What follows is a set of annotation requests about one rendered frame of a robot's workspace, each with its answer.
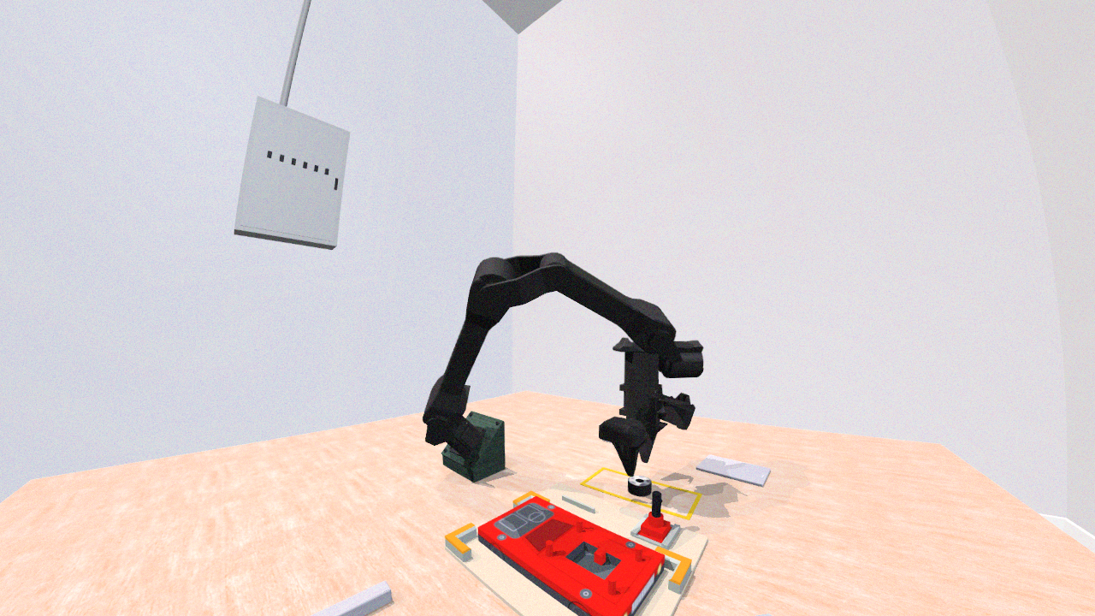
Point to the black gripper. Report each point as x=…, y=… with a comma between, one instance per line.
x=633, y=434

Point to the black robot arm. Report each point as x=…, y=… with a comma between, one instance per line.
x=501, y=283

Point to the red rectangular plate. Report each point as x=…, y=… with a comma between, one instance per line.
x=588, y=569

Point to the yellow rectangular outline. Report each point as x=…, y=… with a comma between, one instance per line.
x=646, y=505

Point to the black tyre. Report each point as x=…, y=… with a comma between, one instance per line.
x=639, y=485

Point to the white rectangular bar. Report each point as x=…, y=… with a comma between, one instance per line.
x=360, y=604

